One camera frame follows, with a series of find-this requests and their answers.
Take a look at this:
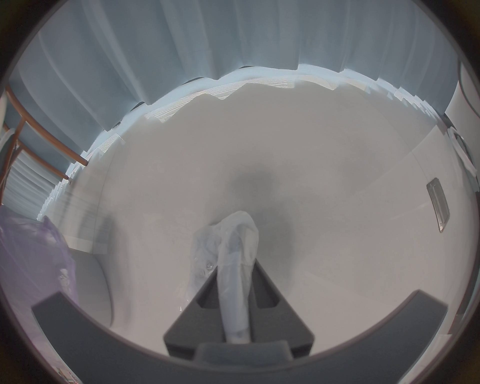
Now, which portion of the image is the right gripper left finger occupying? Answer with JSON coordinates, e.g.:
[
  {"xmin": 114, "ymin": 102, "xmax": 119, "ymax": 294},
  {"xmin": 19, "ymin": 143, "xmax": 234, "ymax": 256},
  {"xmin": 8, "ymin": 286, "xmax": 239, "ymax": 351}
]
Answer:
[{"xmin": 163, "ymin": 268, "xmax": 228, "ymax": 356}]

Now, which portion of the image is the white trash bin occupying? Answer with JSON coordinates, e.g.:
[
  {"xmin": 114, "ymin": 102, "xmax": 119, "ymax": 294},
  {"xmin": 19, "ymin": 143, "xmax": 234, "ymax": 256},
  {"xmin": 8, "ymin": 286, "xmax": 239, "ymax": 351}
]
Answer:
[{"xmin": 67, "ymin": 247, "xmax": 114, "ymax": 328}]

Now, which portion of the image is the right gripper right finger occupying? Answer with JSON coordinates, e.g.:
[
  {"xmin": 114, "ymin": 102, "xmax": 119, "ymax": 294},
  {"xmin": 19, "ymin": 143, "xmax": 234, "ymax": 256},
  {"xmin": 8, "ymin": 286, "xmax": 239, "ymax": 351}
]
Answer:
[{"xmin": 248, "ymin": 259, "xmax": 315, "ymax": 356}]

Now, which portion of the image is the clear plastic wrapper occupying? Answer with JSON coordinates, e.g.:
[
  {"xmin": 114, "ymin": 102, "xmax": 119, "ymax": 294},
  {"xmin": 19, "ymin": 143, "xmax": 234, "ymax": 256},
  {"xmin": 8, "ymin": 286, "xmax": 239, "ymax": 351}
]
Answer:
[{"xmin": 186, "ymin": 211, "xmax": 260, "ymax": 344}]

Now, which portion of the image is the purple plastic bag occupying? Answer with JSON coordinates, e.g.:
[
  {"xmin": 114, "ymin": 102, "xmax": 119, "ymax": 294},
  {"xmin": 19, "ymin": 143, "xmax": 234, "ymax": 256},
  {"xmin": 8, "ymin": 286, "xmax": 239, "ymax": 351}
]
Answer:
[{"xmin": 0, "ymin": 208, "xmax": 78, "ymax": 319}]

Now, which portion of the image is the pale blue curtain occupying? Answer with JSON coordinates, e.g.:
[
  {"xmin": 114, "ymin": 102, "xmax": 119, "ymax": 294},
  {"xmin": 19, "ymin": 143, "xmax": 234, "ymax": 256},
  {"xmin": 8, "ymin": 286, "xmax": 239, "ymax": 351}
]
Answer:
[{"xmin": 7, "ymin": 0, "xmax": 460, "ymax": 222}]

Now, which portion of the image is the white cushioned wooden chair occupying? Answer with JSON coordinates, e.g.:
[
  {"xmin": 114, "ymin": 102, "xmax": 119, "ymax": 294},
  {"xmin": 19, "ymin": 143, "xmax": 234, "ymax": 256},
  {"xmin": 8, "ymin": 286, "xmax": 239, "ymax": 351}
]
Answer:
[{"xmin": 0, "ymin": 84, "xmax": 90, "ymax": 209}]

